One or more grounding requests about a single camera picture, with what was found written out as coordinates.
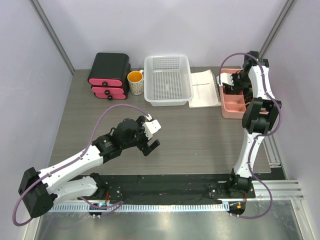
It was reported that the white perforated plastic basket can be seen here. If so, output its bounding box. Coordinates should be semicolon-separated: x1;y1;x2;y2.
143;54;194;107

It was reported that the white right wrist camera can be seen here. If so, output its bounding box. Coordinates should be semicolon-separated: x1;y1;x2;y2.
217;72;234;87

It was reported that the aluminium corner frame post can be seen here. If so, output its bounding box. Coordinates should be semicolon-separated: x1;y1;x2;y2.
259;0;297;58

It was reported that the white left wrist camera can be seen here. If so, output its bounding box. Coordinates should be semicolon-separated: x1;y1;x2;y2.
142;119;162;140

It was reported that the left aluminium frame post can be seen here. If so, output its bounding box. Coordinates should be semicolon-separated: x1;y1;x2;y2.
29;0;75;75

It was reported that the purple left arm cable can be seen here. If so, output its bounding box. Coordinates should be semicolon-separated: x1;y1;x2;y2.
12;103;154;226

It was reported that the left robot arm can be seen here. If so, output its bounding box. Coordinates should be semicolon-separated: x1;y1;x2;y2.
18;115;161;219

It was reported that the black pink drawer box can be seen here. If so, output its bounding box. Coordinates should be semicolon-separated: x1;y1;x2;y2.
87;52;131;101

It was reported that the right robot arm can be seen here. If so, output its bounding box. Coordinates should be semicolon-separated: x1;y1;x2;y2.
144;51;282;200

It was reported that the floral mug yellow inside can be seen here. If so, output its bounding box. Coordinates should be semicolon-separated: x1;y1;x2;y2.
127;70;144;96

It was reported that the slotted cable duct rail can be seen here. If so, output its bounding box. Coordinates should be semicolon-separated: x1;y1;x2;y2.
49;202;230;214

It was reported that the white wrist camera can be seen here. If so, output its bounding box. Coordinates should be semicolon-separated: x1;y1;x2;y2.
217;72;234;87
142;119;162;140

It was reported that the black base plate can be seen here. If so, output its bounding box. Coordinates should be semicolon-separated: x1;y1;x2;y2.
77;172;256;201

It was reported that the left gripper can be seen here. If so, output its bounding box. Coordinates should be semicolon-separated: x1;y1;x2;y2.
121;116;160;156

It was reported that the white paper booklet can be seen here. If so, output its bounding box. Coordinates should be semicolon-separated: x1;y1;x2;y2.
188;69;221;108

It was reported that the pink compartment organizer tray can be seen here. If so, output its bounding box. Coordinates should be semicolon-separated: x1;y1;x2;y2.
218;68;251;119

